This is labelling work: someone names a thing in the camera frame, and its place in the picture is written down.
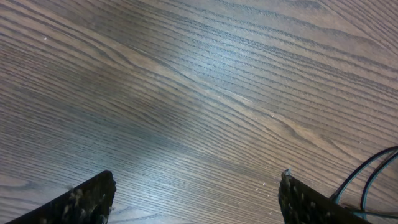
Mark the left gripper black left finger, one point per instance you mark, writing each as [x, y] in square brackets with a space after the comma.
[88, 203]

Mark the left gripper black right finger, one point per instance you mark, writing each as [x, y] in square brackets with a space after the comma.
[300, 204]

